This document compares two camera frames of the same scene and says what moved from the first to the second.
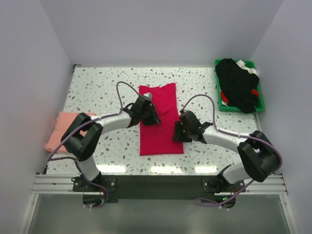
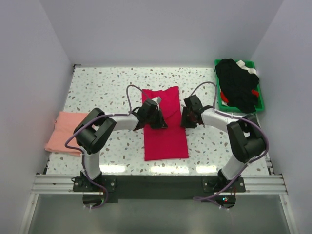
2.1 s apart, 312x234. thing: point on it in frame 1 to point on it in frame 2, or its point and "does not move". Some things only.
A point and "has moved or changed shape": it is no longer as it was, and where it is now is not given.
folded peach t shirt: (62, 127) does not move
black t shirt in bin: (237, 83) does not move
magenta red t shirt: (157, 139) has moved or changed shape
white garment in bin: (242, 64) does not move
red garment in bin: (225, 99) does not move
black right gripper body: (181, 133) to (186, 120)
